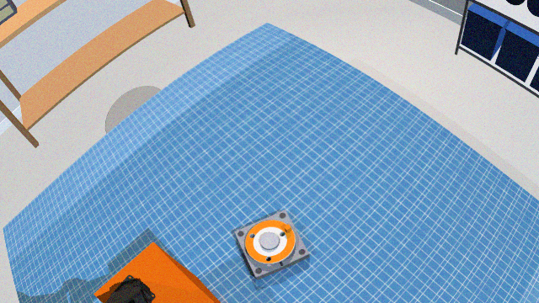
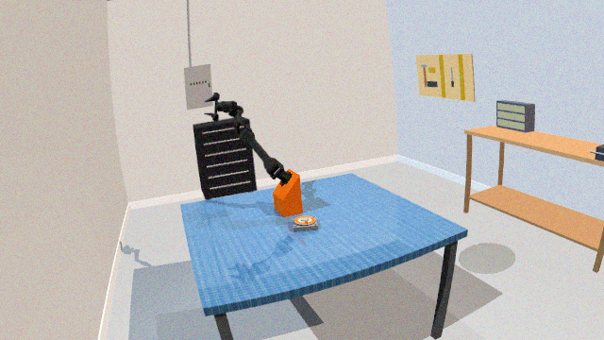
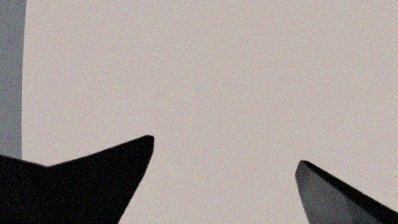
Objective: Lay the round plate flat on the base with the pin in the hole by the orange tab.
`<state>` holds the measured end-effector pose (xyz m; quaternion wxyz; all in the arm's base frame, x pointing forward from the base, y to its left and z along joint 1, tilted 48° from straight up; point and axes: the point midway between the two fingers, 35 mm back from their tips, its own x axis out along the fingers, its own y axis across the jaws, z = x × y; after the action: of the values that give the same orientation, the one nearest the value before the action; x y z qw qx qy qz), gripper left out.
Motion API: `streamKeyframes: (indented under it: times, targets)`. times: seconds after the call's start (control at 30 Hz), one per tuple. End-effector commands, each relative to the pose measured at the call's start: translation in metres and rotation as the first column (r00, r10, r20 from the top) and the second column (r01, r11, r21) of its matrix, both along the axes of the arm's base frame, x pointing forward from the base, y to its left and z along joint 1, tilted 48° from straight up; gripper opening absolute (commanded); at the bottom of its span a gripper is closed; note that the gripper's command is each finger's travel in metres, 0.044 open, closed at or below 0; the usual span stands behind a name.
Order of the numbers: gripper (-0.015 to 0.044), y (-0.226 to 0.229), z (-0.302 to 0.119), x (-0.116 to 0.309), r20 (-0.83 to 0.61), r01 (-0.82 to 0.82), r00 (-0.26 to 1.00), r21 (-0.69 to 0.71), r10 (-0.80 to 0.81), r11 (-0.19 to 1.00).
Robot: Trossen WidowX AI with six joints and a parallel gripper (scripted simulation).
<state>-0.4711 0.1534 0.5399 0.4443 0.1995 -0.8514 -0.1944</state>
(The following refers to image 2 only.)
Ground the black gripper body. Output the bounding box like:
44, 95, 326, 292
212, 93, 226, 121

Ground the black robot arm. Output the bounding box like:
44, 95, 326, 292
219, 101, 292, 184

